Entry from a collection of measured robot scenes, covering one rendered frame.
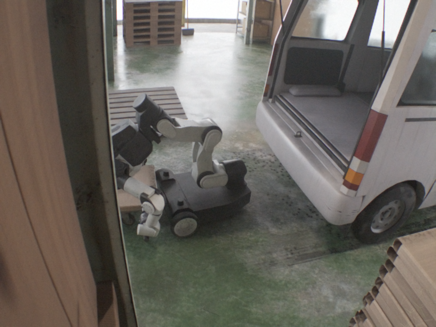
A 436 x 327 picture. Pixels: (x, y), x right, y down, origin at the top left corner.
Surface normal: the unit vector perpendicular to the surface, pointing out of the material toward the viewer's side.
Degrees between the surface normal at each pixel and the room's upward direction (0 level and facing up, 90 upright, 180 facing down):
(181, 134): 93
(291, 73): 90
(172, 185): 0
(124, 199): 0
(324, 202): 89
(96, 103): 90
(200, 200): 0
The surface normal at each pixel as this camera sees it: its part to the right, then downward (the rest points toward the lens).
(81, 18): 0.25, 0.54
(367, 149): -0.40, 0.43
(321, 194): -0.94, 0.09
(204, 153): 0.15, 0.83
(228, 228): 0.06, -0.84
